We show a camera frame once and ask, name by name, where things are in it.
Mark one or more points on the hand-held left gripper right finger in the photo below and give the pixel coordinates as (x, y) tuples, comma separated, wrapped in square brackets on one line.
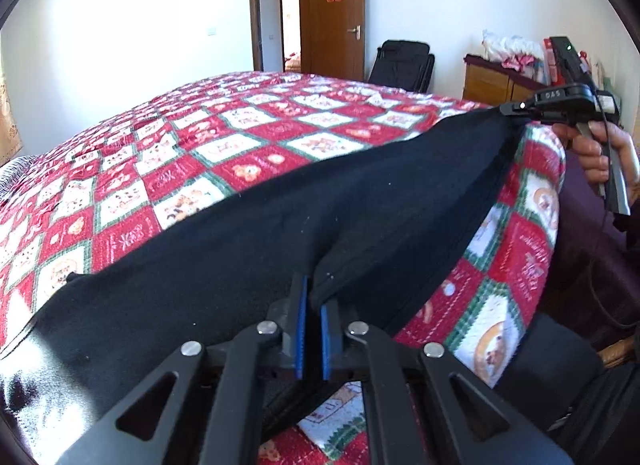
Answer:
[(330, 342)]

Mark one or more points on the striped grey pillow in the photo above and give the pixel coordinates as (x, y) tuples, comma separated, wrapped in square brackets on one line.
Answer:
[(12, 170)]

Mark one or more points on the yellow patterned curtain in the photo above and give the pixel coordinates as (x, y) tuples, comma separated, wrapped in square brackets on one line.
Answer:
[(9, 120)]

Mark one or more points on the red checked printed blanket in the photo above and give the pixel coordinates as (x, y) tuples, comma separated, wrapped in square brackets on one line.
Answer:
[(200, 145)]

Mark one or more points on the person's purple garment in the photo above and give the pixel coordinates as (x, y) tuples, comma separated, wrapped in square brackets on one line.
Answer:
[(590, 255)]

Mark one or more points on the wooden cabinet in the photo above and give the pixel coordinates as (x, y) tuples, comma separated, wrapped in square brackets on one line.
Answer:
[(487, 82)]

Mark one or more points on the black suitcase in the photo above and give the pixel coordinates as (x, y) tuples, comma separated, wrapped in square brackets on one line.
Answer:
[(400, 65)]

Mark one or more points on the brown wooden door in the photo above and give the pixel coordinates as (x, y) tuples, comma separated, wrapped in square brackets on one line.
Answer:
[(330, 35)]

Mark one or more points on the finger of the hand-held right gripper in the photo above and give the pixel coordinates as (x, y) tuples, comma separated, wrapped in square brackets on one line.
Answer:
[(517, 107)]

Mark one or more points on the brown door frame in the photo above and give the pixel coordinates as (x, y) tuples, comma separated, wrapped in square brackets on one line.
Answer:
[(256, 10)]

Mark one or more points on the person's right hand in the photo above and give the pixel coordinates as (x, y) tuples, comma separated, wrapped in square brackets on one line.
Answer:
[(585, 150)]

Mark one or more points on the red box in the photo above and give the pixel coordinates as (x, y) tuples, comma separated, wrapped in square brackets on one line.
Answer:
[(551, 62)]

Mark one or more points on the black pants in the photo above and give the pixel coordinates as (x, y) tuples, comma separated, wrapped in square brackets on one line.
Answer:
[(250, 245)]

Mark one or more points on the white plastic bag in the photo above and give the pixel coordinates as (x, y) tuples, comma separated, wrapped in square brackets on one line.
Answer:
[(510, 50)]

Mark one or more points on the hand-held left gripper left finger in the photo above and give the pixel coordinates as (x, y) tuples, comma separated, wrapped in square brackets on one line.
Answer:
[(300, 332)]

